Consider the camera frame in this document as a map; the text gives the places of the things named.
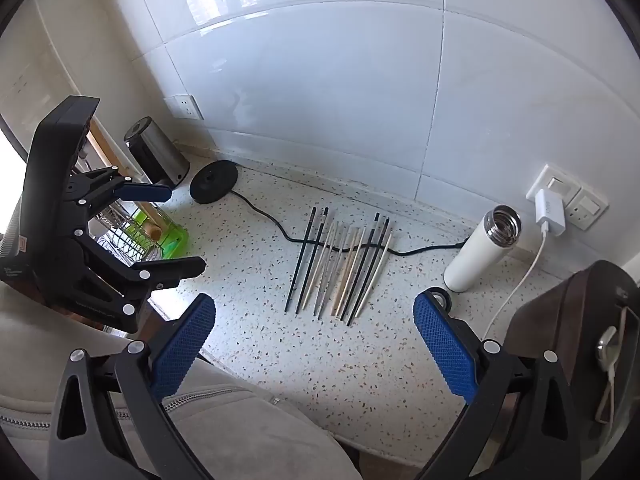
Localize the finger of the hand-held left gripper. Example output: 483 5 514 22
65 166 173 221
75 230 207 311

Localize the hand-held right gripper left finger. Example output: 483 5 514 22
47 292 217 480

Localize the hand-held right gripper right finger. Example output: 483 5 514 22
412 290 593 480

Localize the group of mixed chopsticks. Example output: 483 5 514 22
284 206 393 327

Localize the green drip tray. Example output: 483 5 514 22
120 207 191 261

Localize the wooden rolling pin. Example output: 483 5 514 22
142 202 166 242

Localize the stainless steel electric kettle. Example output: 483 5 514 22
123 116 191 189

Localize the wooden cutting board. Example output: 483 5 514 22
86 119 147 186

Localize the person's grey jacket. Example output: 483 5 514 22
0 285 361 480

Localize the white thermos bottle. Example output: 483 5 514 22
444 205 522 293

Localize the dark brown rounded object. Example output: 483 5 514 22
500 260 640 461

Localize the white plug-in charger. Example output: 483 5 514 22
534 188 567 236

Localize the wire dish rack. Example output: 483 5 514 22
80 195 168 268

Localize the white wall socket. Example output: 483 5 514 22
570 187 610 232
525 162 583 211
175 94 204 121

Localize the black power cable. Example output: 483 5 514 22
229 190 471 257

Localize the white charging cable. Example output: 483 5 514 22
482 230 548 338

